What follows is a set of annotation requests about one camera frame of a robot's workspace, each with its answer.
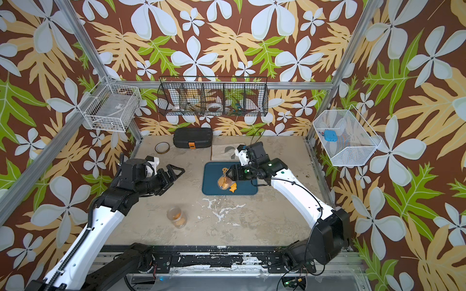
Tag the clear jar brown cookies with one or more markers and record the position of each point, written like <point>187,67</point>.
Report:
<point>224,183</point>

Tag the brown tape roll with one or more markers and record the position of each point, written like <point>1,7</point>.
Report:
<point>162,148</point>

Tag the clear jar orange cookies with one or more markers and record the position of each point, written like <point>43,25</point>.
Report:
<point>177,217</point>

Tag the white wire basket left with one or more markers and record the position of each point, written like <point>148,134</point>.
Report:
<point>110,106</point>

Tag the white wire basket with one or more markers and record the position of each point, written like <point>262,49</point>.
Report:
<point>357,140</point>
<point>110,106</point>

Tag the black tool case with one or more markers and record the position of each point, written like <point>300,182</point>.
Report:
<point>193,138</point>

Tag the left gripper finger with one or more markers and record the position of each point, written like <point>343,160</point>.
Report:
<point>174,171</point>
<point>168,181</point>

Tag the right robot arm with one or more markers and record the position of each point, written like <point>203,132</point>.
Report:
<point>330,227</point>

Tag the black wire basket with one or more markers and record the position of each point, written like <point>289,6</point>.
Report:
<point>213,95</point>

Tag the teal plastic tray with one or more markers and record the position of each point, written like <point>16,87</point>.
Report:
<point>215,182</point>

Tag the blue object in basket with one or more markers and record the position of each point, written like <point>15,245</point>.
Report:
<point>330,136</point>

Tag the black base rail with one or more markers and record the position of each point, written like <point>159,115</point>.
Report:
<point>270,259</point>

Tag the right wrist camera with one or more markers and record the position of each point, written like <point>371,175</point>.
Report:
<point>242,154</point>

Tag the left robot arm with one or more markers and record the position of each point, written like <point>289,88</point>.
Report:
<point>135,179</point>

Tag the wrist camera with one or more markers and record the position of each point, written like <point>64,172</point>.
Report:
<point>242,154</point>
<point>151,165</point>

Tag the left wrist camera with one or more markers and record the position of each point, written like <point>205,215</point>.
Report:
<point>151,165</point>

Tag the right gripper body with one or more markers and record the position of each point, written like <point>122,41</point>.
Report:
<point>246,173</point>

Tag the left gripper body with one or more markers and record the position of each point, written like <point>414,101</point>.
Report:
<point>155,183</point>

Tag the white wire basket right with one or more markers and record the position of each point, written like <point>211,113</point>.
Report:
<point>357,140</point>

